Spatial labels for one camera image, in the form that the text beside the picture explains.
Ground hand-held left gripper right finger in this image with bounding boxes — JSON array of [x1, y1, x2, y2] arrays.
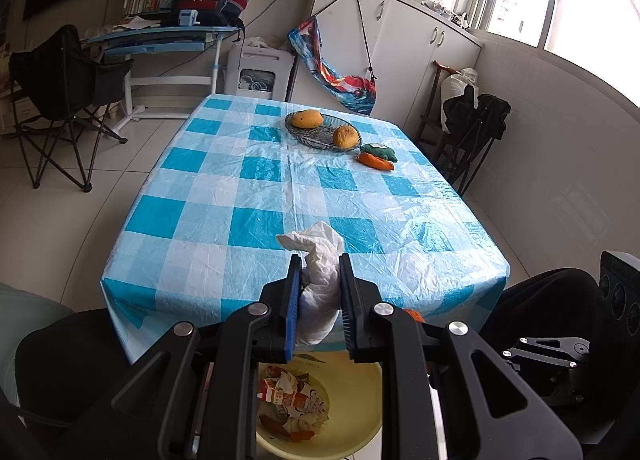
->
[[339, 252, 583, 460]]

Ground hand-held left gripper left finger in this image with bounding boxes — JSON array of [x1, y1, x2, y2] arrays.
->
[[90, 254, 304, 460]]

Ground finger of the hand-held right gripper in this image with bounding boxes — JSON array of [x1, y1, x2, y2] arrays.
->
[[501, 336, 592, 371]]

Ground white tissue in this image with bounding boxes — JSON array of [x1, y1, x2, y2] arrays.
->
[[276, 221, 346, 347]]

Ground yellow plastic basin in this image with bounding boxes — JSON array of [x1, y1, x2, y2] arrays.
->
[[255, 347, 386, 460]]

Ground red and white carton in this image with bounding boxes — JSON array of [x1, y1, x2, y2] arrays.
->
[[256, 376, 301, 411]]

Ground blue checked plastic tablecloth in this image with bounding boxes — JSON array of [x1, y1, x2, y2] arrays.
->
[[100, 94, 511, 366]]

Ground orange peel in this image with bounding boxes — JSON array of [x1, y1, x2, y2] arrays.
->
[[260, 415, 317, 442]]

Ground orange plush carrot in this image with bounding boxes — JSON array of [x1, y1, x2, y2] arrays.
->
[[356, 152, 395, 171]]

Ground green plush toy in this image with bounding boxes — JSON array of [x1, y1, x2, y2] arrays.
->
[[360, 142, 398, 162]]

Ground yellow mango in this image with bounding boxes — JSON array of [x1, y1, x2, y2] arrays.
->
[[332, 126, 360, 148], [291, 110, 322, 129]]

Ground woven metal basket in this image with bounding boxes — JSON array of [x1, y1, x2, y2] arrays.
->
[[285, 112, 362, 153]]

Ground black folding chair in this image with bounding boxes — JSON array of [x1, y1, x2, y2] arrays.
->
[[432, 84, 512, 197], [10, 24, 135, 192]]

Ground colourful printed bag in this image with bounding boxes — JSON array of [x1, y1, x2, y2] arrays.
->
[[288, 17, 377, 117]]

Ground person's left leg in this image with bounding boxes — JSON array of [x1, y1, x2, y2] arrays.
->
[[14, 309, 136, 460]]

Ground brown wooden rack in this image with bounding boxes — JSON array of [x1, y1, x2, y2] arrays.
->
[[415, 60, 458, 145]]

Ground white plastic bag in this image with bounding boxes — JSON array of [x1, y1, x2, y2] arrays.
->
[[441, 67, 480, 106]]

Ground white cabinet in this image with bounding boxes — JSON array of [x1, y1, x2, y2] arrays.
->
[[295, 0, 486, 137]]

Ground blue study desk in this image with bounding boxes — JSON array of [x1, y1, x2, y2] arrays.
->
[[82, 22, 242, 129]]

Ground white storage drawers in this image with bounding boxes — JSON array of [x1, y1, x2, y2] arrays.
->
[[0, 84, 46, 135]]

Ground black hanging strap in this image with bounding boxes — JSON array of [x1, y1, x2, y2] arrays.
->
[[315, 0, 379, 86]]

